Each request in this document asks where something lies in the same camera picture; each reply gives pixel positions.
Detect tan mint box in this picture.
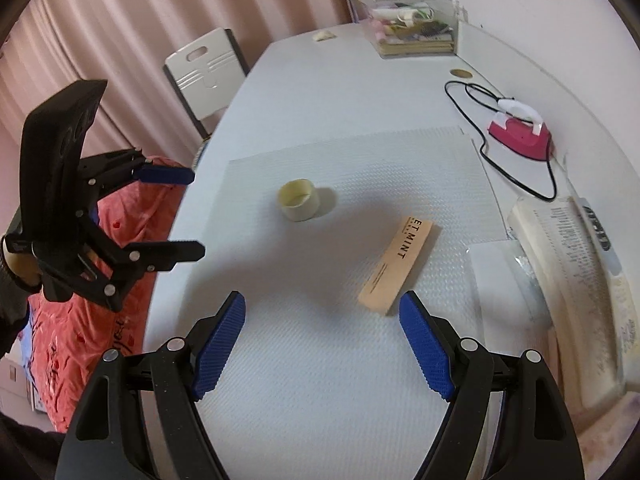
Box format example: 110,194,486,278
358,216,434,315

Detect beige tape roll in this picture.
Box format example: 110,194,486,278
278,179,321,222

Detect red floral bed quilt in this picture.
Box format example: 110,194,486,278
27,155,189,434

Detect white ribbed desk mat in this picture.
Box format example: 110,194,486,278
179,128,506,479

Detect white chair blue cushion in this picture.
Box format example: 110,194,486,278
163,27,250,169

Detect pink curtain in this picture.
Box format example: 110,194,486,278
1,0,348,163

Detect open white book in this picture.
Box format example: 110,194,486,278
466,194,640,411

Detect pink white mini iron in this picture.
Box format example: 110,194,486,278
488,98,551,162

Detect small white paper scrap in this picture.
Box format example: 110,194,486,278
312,29,335,42

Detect clear organizer box with items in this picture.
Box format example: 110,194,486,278
352,0,459,58

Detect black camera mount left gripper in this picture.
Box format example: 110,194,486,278
20,79,107,240

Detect black power cable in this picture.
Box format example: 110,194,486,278
444,79,559,203

